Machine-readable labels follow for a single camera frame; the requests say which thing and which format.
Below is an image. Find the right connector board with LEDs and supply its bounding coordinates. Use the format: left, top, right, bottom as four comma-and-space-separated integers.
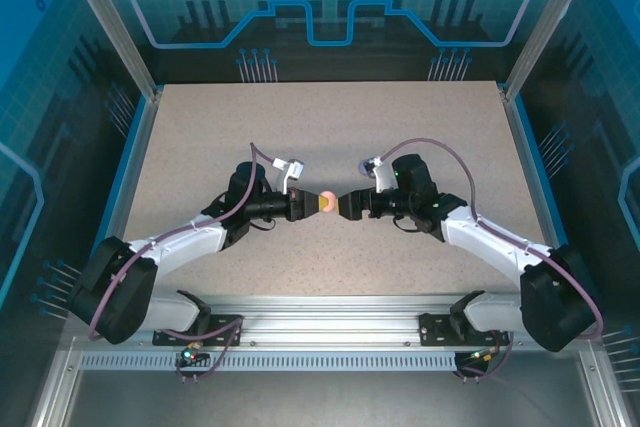
457, 346, 501, 366

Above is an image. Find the connector board with leds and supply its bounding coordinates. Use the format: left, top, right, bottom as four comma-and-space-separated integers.
457, 346, 501, 366
174, 341, 209, 368

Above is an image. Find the left connector board with LEDs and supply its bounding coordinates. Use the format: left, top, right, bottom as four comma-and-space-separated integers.
174, 341, 209, 368

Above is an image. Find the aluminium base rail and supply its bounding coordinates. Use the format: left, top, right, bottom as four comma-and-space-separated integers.
67, 293, 599, 352

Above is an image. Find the left aluminium table side rail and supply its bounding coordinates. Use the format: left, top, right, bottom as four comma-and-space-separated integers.
82, 89, 164, 311

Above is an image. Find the slotted grey cable duct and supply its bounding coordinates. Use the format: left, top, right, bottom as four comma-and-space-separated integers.
79, 351, 459, 371

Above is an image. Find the aluminium lower frame tray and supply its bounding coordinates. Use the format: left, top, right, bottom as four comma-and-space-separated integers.
29, 336, 631, 427

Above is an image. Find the right aluminium frame post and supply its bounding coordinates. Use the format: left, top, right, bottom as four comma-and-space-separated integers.
501, 0, 605, 101

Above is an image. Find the aluminium frame post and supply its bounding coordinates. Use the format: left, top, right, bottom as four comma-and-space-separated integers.
501, 0, 605, 101
54, 0, 164, 101

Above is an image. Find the left aluminium frame post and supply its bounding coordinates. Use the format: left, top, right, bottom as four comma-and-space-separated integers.
54, 0, 164, 101

